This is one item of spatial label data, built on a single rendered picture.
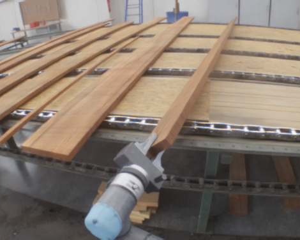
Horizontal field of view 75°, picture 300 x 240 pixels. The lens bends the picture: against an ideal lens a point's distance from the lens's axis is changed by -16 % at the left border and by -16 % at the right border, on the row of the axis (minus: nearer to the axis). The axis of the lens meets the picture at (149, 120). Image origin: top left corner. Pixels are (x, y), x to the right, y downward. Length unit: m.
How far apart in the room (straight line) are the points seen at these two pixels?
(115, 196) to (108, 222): 0.06
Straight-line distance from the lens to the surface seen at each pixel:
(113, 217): 0.47
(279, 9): 6.45
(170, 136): 0.61
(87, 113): 0.96
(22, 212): 1.92
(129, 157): 0.55
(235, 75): 1.42
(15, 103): 1.32
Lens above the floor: 1.31
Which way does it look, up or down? 31 degrees down
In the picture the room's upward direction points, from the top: 5 degrees counter-clockwise
